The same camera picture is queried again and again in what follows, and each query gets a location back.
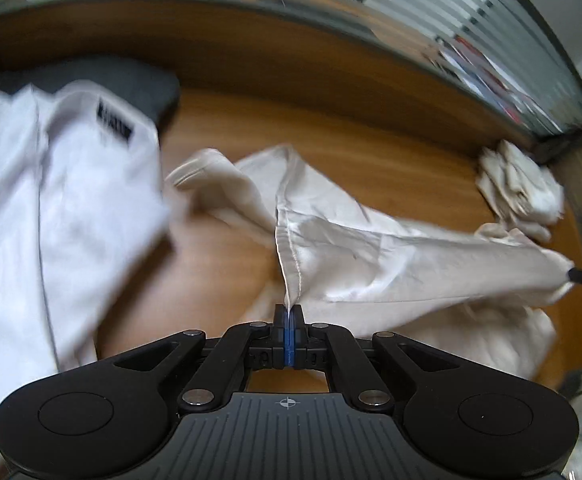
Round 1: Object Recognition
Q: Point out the cream satin shirt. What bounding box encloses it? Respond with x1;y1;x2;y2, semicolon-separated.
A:
167;145;572;378

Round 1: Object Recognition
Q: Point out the white dress shirt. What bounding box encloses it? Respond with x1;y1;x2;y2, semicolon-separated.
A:
0;79;173;480

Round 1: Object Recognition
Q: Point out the folded cream shirt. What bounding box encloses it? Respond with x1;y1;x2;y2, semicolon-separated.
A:
475;140;564;243

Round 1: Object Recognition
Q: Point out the dark grey garment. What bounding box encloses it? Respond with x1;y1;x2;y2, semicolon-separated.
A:
0;56;180;128

